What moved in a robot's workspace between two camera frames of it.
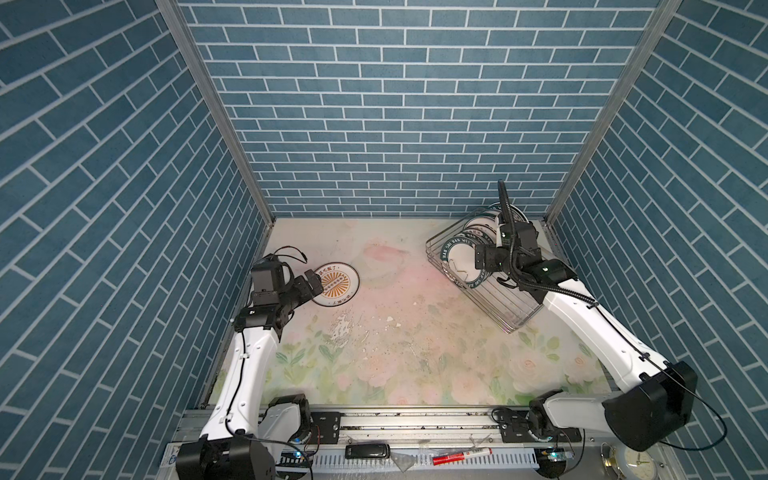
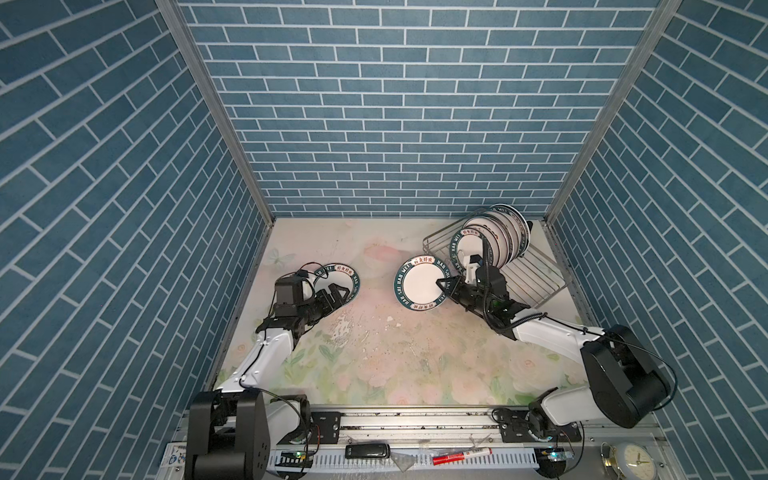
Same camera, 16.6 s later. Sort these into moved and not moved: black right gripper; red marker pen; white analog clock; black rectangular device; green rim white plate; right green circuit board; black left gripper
Moved: green rim white plate; black left gripper; black right gripper
Not moved: white analog clock; black rectangular device; red marker pen; right green circuit board
